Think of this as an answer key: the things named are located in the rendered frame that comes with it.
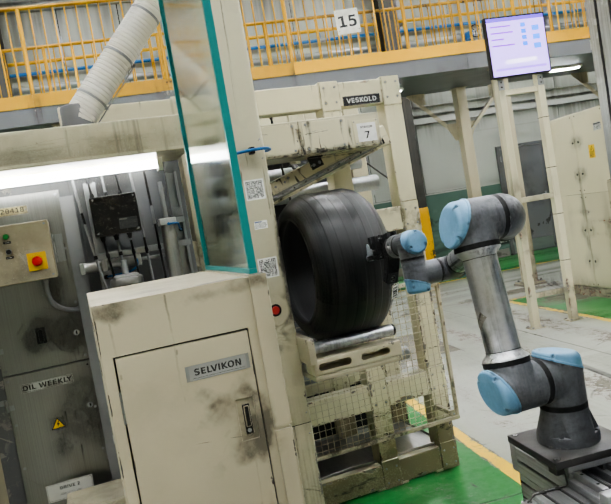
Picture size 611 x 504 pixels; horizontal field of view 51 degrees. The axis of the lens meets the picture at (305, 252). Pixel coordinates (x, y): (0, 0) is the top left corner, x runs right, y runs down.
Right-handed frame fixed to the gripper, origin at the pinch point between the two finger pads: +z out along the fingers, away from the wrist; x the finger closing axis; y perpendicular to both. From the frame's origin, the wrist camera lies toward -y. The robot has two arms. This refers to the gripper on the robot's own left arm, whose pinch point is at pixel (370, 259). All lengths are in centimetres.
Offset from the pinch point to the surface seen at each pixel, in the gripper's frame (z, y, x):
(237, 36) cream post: 12, 89, 28
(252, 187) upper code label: 18, 35, 32
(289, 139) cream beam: 42, 56, 6
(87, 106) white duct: 41, 78, 82
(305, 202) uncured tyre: 15.4, 25.7, 14.0
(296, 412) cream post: 27, -50, 30
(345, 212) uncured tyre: 6.6, 18.6, 2.9
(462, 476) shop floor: 79, -112, -61
